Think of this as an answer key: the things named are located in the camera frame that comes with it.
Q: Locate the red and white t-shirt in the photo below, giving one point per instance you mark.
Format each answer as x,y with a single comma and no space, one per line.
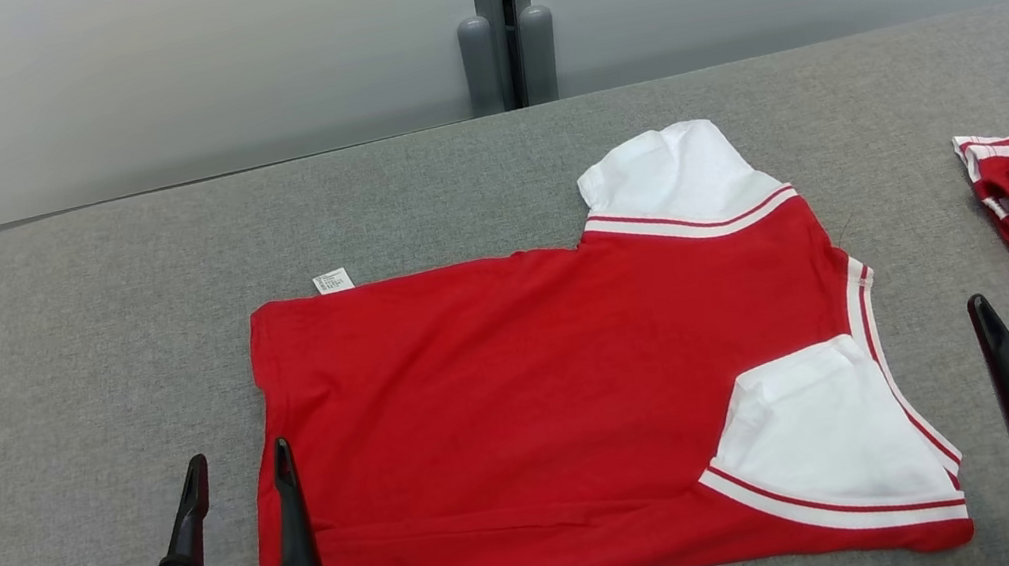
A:
533,400

